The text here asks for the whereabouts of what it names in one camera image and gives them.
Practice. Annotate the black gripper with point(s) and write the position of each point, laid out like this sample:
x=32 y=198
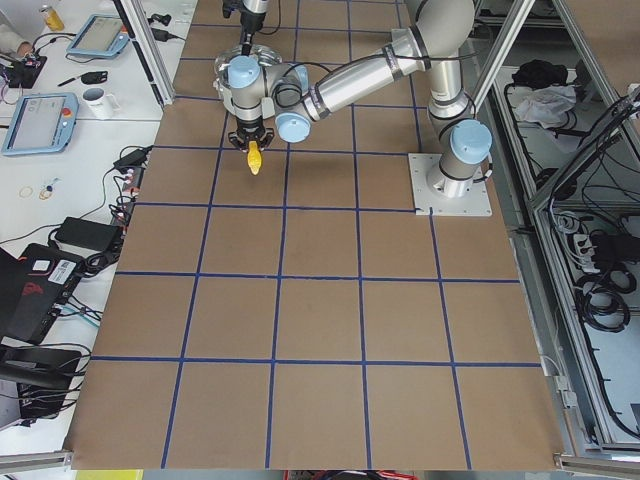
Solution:
x=248 y=125
x=246 y=24

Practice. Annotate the yellow corn cob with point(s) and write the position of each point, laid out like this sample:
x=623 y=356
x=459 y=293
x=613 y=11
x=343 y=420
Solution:
x=254 y=157

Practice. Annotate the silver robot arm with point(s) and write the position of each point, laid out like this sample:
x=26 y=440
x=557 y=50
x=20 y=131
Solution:
x=273 y=98
x=253 y=13

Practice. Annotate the pale green pot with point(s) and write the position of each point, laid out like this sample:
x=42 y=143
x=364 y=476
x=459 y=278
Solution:
x=265 y=56

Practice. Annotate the upper blue teach pendant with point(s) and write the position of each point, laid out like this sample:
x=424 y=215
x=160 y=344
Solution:
x=102 y=36

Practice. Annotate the blue teach pendant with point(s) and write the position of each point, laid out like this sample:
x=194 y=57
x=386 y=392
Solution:
x=41 y=124
x=102 y=36

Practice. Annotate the white mug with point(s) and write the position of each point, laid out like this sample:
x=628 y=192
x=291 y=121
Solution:
x=102 y=104

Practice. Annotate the black pen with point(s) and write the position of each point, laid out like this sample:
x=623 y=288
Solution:
x=68 y=81

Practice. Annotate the black power adapter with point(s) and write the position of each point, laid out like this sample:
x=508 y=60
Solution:
x=88 y=234

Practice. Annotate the yellow can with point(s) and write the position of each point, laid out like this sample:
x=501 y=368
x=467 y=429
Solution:
x=51 y=18

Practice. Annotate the lower blue teach pendant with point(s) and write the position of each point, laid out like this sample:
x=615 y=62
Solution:
x=41 y=124

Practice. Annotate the black laptop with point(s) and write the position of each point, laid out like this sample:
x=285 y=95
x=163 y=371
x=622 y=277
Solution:
x=34 y=286

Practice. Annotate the white rag bundle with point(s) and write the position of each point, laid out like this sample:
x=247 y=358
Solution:
x=548 y=107

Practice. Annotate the aluminium frame post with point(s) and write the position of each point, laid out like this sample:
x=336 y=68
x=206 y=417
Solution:
x=135 y=21

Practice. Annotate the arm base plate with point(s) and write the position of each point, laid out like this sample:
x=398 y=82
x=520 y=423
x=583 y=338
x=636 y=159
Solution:
x=438 y=195

